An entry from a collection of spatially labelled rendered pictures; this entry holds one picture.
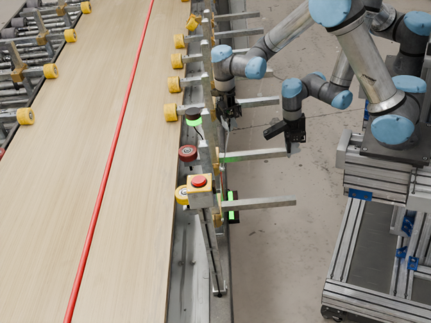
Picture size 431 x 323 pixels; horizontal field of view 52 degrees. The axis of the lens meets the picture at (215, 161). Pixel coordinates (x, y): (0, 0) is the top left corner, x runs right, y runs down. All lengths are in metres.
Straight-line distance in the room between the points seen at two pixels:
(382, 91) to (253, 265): 1.45
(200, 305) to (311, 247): 1.08
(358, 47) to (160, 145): 0.97
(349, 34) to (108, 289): 1.04
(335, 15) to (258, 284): 1.59
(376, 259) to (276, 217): 0.71
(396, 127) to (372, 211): 1.19
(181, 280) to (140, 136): 0.66
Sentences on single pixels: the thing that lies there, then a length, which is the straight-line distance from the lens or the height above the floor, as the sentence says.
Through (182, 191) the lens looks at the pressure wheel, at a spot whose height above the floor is 0.90.
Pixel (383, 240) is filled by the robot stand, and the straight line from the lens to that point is 2.44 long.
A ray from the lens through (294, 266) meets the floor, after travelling 2.54.
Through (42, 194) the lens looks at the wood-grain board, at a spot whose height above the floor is 0.90.
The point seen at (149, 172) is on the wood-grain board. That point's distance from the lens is 1.82.
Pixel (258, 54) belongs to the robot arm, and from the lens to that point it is 1.58.
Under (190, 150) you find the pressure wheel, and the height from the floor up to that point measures 0.90.
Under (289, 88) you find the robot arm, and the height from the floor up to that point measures 1.17.
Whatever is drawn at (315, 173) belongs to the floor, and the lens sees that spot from 3.06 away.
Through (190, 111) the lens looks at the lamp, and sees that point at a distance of 1.71.
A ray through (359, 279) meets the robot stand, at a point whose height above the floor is 0.21.
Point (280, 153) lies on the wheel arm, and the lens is 1.88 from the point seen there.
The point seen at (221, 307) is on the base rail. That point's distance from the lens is 1.59.
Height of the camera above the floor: 2.05
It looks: 40 degrees down
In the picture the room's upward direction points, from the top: 9 degrees counter-clockwise
